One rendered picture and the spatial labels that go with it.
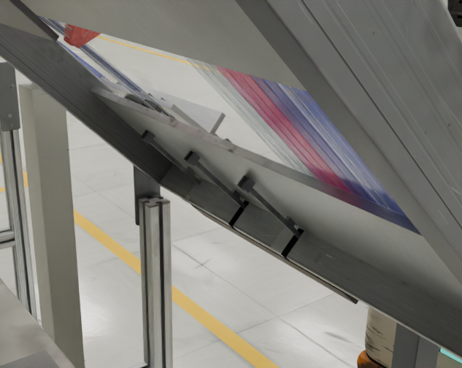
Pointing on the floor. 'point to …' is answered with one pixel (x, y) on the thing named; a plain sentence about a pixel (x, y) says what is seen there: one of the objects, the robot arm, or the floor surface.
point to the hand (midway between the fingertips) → (74, 38)
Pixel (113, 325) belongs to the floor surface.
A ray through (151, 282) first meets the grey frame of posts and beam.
